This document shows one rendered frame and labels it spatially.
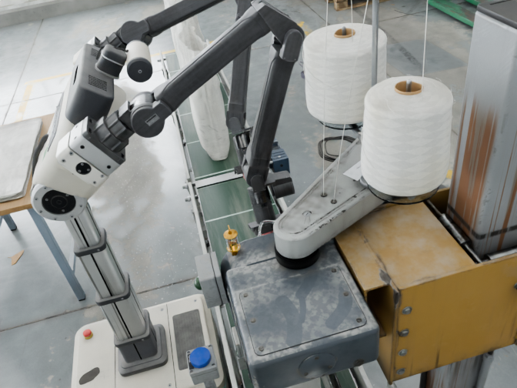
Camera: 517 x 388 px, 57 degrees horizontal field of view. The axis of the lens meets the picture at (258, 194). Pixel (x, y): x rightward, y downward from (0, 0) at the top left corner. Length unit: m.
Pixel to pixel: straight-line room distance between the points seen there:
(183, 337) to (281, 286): 1.38
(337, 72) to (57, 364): 2.22
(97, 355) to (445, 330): 1.65
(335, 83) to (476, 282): 0.47
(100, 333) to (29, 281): 0.98
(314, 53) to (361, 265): 0.41
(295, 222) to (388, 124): 0.30
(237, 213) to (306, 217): 1.67
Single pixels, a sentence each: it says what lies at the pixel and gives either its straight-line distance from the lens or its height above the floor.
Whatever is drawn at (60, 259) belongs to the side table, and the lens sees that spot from 2.78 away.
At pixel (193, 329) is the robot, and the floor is 0.26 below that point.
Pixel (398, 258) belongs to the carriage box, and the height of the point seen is 1.33.
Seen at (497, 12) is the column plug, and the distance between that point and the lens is 0.85.
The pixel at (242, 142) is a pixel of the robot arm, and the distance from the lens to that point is 1.62.
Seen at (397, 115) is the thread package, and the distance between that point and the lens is 0.73.
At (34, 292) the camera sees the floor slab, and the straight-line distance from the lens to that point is 3.21.
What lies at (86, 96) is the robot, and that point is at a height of 1.54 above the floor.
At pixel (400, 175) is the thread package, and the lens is 0.78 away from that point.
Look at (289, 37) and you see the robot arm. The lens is 1.12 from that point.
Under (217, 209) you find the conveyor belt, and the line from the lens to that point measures 2.65.
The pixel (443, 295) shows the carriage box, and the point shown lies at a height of 1.28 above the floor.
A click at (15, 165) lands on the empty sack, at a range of 2.81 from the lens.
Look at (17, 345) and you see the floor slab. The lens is 2.99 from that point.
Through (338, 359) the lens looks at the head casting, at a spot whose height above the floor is 1.28.
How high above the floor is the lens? 2.04
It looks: 38 degrees down
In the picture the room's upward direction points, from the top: 10 degrees counter-clockwise
